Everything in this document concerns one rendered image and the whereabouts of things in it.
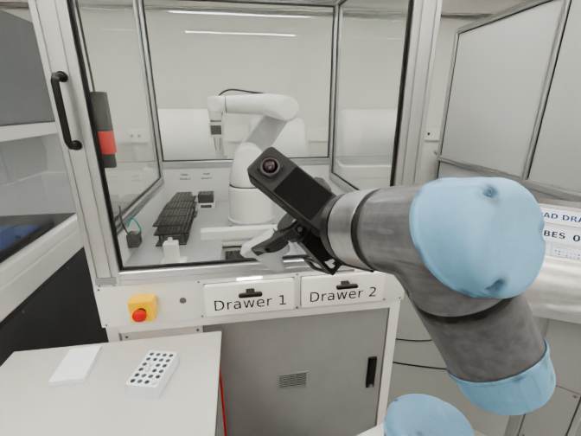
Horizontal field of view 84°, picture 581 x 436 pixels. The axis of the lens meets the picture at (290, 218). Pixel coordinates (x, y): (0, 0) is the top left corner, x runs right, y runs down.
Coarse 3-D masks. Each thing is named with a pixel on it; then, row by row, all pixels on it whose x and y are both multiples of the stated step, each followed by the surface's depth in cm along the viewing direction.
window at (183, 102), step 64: (128, 0) 77; (192, 0) 79; (256, 0) 81; (320, 0) 84; (384, 0) 86; (128, 64) 82; (192, 64) 84; (256, 64) 86; (320, 64) 89; (384, 64) 91; (128, 128) 86; (192, 128) 89; (256, 128) 92; (320, 128) 94; (384, 128) 97; (128, 192) 92; (192, 192) 95; (256, 192) 98; (128, 256) 98; (192, 256) 101
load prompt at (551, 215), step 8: (544, 208) 98; (552, 208) 97; (544, 216) 97; (552, 216) 96; (560, 216) 95; (568, 216) 94; (576, 216) 94; (560, 224) 94; (568, 224) 94; (576, 224) 93
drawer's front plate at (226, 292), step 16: (208, 288) 102; (224, 288) 102; (240, 288) 103; (256, 288) 104; (272, 288) 105; (288, 288) 106; (208, 304) 103; (224, 304) 104; (256, 304) 106; (272, 304) 107; (288, 304) 108
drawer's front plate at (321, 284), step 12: (312, 276) 108; (324, 276) 108; (336, 276) 108; (348, 276) 108; (360, 276) 109; (372, 276) 110; (384, 276) 110; (312, 288) 108; (324, 288) 108; (360, 288) 111; (372, 288) 111; (312, 300) 109; (324, 300) 110; (336, 300) 111; (348, 300) 111; (360, 300) 112; (372, 300) 113
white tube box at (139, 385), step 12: (144, 360) 90; (156, 360) 90; (168, 360) 90; (144, 372) 86; (156, 372) 86; (168, 372) 87; (132, 384) 82; (144, 384) 82; (156, 384) 82; (144, 396) 82; (156, 396) 82
